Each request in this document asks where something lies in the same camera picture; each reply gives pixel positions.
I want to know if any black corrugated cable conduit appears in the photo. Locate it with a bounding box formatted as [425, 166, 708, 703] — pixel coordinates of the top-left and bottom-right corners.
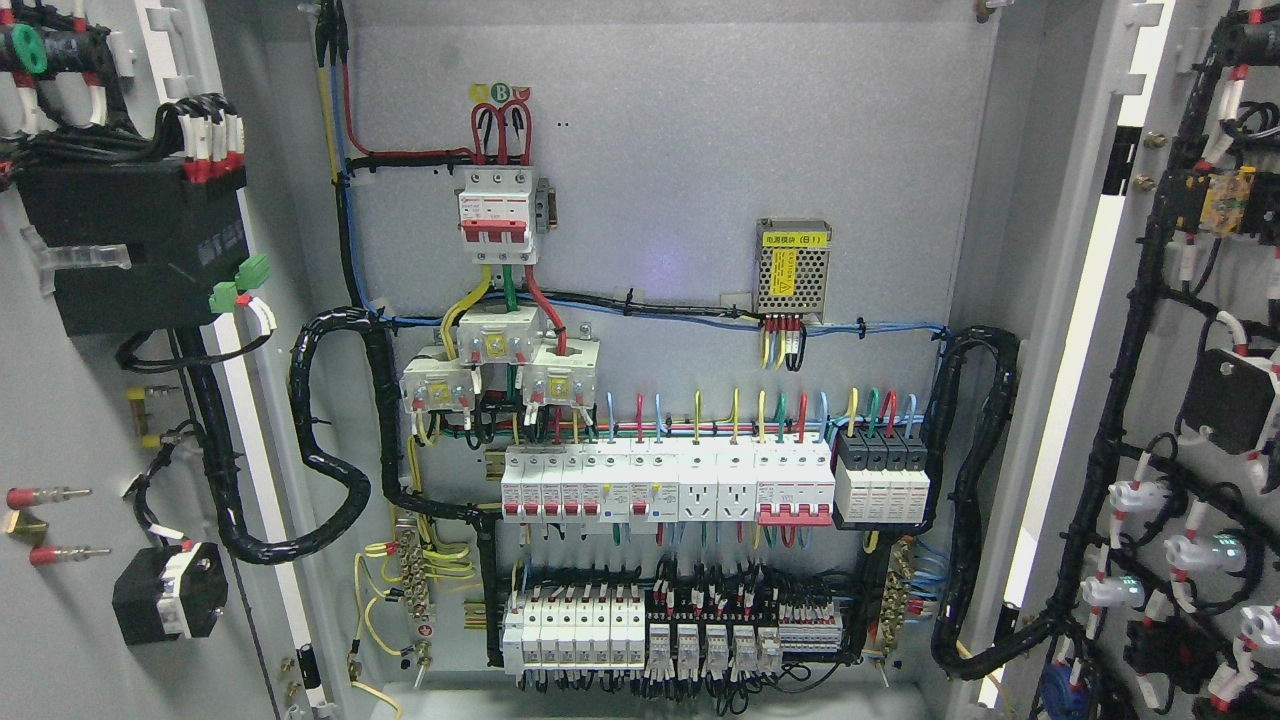
[928, 327, 1061, 682]
[175, 306, 500, 669]

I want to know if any black corrugated cable conduit left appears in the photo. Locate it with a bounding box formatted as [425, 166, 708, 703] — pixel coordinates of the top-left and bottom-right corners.
[175, 306, 500, 669]

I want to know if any black white surge protector block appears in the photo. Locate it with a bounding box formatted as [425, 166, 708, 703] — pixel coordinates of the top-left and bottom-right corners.
[833, 430, 937, 536]

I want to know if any white current transformer group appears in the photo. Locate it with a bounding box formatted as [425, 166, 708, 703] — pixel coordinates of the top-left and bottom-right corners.
[399, 304, 600, 415]

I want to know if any yellow terminal post block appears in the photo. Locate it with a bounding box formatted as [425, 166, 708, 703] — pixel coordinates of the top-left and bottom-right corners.
[124, 384, 186, 450]

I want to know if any black digital power meter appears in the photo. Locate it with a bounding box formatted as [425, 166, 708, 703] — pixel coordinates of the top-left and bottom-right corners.
[17, 158, 268, 336]

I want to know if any white socket and breaker row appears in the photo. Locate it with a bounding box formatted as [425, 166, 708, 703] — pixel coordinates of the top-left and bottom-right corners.
[500, 437, 835, 534]

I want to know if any black corrugated cable conduit right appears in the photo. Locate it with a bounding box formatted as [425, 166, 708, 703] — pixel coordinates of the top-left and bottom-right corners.
[928, 327, 1061, 682]

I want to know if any grey cabinet door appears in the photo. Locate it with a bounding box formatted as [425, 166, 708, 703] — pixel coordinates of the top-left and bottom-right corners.
[932, 1, 1277, 719]
[3, 1, 355, 719]

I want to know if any brass terminal bar right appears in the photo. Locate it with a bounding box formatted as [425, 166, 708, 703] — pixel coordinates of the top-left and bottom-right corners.
[877, 538, 915, 659]

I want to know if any relay and terminal row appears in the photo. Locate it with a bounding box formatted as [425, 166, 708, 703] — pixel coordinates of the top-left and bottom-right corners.
[636, 560, 851, 697]

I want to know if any white rotary selector switch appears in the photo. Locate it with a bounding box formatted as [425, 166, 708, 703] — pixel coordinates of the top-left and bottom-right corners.
[111, 542, 228, 646]

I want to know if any red white main circuit breaker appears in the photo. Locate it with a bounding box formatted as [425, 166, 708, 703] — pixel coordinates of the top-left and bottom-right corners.
[457, 165, 545, 265]

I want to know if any white lower breaker row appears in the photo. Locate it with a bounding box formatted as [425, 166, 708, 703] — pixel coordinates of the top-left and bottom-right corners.
[500, 583, 648, 680]

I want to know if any brass ground terminal bar left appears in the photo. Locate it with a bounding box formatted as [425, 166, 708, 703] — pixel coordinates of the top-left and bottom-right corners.
[394, 511, 434, 689]

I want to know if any metal mesh power supply module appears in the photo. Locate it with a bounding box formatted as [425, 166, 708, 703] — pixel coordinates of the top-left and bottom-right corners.
[754, 218, 832, 318]

